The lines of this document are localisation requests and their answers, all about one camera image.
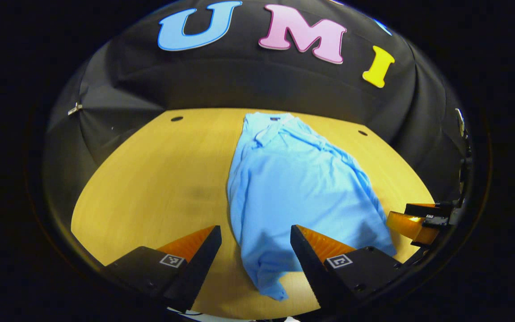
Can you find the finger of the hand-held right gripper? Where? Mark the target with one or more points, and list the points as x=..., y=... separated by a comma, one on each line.
x=407, y=226
x=427, y=209

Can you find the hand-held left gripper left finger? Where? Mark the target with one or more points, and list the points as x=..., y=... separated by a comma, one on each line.
x=197, y=273

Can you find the light blue T-shirt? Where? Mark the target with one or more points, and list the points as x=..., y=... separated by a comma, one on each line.
x=293, y=188

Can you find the black backdrop cloth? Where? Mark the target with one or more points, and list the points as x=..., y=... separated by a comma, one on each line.
x=239, y=80

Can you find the small metal clip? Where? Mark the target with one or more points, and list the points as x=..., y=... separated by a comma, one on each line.
x=75, y=108

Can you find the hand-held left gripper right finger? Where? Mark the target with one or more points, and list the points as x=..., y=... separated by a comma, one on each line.
x=311, y=268

